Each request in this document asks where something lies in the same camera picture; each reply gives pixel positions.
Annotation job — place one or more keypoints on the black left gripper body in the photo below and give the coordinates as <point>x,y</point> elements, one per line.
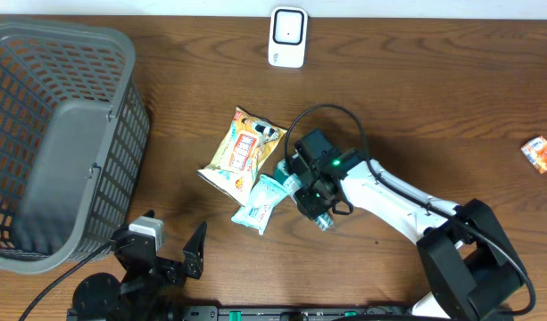
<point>165,273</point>

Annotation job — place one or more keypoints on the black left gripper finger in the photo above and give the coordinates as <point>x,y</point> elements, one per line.
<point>193,253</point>
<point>149,214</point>

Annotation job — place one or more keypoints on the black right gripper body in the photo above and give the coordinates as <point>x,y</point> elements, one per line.
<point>313,199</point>

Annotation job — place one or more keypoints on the teal mouthwash bottle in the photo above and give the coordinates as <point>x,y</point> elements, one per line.
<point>292,184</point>

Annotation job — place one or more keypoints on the teal package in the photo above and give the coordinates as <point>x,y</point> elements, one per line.
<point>263,198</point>

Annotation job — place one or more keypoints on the orange wiper sheet bag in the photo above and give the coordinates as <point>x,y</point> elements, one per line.
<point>242,152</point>

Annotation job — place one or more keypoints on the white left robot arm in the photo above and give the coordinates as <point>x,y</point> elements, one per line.
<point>141,293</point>

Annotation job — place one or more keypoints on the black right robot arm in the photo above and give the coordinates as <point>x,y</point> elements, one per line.
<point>471,267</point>

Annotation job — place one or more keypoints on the white black barcode scanner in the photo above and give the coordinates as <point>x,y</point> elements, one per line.
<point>287,37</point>

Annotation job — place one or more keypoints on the grey plastic basket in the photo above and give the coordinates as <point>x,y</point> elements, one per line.
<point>73,131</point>

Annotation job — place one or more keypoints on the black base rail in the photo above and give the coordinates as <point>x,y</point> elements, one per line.
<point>215,313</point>

